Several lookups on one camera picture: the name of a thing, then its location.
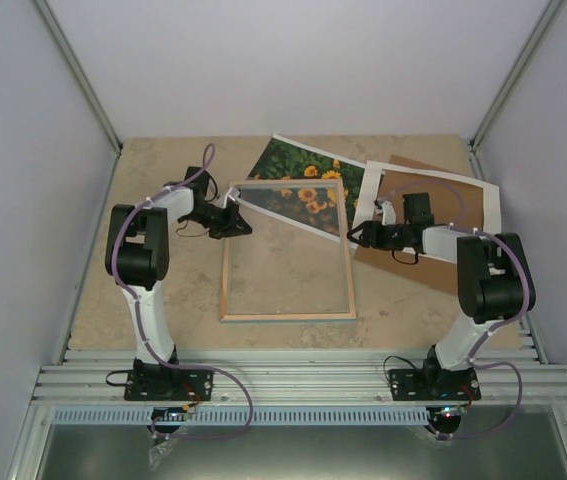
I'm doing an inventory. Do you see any purple cable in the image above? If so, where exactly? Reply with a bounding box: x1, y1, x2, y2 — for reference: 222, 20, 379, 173
115, 143, 255, 441
377, 179, 537, 441

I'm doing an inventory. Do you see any crumpled clear plastic bag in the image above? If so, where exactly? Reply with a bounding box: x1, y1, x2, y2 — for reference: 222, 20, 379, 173
148, 437, 176, 471

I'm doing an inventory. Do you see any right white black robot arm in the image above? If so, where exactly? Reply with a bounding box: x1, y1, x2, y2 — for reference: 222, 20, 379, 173
347, 193, 536, 400

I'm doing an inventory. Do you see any sunflower photo print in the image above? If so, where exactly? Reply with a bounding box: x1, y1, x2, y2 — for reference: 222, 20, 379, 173
241, 136, 365, 236

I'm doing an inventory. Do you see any right aluminium corner post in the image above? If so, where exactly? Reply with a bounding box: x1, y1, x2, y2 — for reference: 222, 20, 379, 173
468, 0, 567, 153

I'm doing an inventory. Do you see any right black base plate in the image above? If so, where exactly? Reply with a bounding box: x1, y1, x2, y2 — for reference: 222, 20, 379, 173
388, 368, 482, 401

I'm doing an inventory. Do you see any wooden picture frame with glass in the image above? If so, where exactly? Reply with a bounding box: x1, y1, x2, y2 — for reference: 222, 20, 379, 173
220, 179, 356, 323

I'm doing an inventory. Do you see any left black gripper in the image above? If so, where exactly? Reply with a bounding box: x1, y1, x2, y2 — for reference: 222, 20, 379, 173
184, 202, 252, 240

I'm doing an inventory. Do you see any white paper mat border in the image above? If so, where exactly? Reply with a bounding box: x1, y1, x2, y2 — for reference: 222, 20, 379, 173
354, 155, 502, 233

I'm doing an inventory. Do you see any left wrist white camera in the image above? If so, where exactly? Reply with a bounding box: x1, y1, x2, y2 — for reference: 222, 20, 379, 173
215, 187, 240, 208

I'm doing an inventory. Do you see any right controller circuit board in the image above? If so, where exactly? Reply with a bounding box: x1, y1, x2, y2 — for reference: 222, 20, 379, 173
434, 404, 468, 418

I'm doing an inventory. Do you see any left aluminium corner post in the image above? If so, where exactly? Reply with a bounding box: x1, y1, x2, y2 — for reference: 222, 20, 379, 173
31, 0, 123, 156

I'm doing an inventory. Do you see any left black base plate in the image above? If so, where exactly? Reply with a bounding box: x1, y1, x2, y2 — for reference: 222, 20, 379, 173
123, 369, 214, 403

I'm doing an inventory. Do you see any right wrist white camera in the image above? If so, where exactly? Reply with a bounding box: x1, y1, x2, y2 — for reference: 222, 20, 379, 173
374, 199, 396, 226

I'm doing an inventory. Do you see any left controller circuit board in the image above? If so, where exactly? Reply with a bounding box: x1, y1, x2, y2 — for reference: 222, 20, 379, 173
150, 404, 196, 423

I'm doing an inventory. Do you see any grey slotted cable duct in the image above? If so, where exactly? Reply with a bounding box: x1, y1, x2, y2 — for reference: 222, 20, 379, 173
52, 406, 429, 427

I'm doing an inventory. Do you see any brown cardboard backing board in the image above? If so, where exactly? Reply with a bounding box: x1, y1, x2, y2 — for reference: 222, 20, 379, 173
354, 162, 457, 295

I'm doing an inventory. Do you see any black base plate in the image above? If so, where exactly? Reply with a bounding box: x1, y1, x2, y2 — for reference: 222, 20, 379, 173
123, 369, 214, 403
388, 368, 482, 401

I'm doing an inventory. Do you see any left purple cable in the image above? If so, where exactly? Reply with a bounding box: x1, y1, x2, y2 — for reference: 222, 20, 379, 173
115, 143, 255, 441

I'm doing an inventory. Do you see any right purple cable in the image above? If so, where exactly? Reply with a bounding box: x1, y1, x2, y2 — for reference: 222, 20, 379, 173
377, 179, 537, 441

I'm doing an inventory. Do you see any aluminium corner post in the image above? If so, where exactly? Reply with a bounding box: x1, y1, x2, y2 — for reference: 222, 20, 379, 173
31, 0, 123, 156
468, 0, 567, 153

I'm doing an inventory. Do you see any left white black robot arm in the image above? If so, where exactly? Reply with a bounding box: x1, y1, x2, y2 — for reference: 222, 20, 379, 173
104, 167, 252, 399

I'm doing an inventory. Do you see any aluminium rail platform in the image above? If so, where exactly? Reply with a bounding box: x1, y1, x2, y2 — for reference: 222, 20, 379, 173
32, 348, 567, 406

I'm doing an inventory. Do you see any wrist white camera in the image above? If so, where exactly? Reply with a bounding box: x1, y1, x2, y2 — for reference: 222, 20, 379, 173
215, 187, 240, 208
374, 199, 396, 226

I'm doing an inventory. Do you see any controller circuit board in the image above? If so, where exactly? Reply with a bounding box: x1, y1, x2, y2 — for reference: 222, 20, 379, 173
150, 404, 196, 423
434, 404, 468, 418

